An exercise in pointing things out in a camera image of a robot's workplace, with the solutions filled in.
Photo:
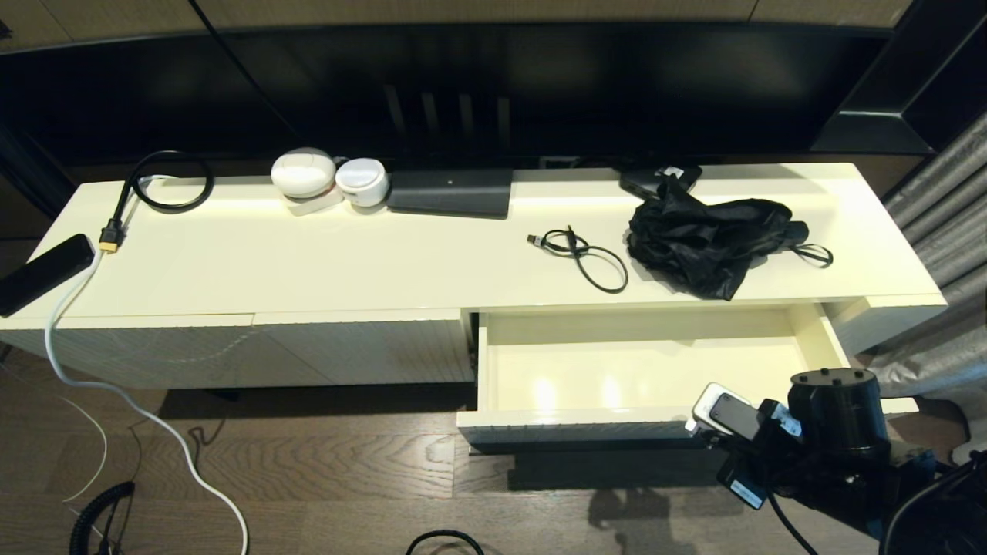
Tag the long black rectangular device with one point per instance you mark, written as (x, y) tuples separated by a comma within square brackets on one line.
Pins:
[(42, 274)]

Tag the black umbrella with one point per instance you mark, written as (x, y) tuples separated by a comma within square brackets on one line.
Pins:
[(694, 239)]

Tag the flat black set-top box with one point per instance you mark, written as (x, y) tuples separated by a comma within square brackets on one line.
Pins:
[(449, 191)]

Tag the large white round device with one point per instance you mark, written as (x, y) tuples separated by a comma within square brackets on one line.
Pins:
[(303, 172)]

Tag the white cabinet drawer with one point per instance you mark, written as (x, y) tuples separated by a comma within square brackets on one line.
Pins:
[(617, 370)]

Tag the white cream TV cabinet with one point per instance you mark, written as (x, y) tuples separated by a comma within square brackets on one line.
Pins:
[(347, 260)]

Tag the grey curtain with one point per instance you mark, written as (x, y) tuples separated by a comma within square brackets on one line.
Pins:
[(941, 200)]

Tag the black flat screen TV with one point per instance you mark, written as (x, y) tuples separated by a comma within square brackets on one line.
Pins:
[(578, 77)]

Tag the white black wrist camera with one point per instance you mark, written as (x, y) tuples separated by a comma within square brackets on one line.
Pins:
[(729, 415)]

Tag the white flat device base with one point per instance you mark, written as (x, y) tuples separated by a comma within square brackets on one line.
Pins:
[(312, 205)]

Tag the small black box with sticker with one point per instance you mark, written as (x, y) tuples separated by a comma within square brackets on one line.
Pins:
[(644, 181)]

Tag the black wall shelf frame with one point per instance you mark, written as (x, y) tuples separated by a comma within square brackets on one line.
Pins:
[(887, 123)]

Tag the small white round device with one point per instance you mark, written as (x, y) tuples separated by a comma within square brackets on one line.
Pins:
[(362, 182)]

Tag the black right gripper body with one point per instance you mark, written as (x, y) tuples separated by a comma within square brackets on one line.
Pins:
[(771, 462)]

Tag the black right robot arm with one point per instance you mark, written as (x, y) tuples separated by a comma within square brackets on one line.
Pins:
[(840, 432)]

